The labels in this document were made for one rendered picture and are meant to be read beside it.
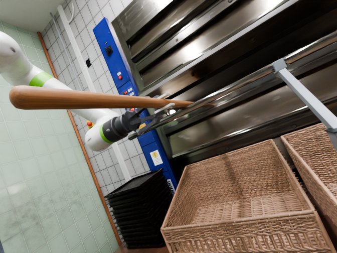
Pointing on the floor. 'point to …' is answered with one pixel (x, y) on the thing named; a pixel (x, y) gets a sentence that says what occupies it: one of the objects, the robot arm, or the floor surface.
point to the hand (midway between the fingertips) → (162, 103)
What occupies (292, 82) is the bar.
